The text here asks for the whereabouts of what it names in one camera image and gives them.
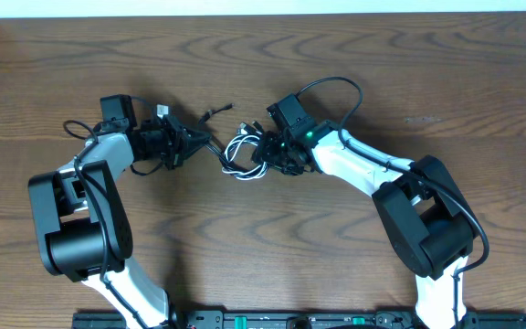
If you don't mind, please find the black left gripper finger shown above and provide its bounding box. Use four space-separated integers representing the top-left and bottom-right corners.
184 128 212 145
181 142 208 161

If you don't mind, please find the black USB cable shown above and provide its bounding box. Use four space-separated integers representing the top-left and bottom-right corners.
196 102 268 179

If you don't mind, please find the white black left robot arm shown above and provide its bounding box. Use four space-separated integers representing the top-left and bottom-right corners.
28 115 211 328

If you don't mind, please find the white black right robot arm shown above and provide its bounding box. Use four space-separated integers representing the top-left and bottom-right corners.
253 122 484 328

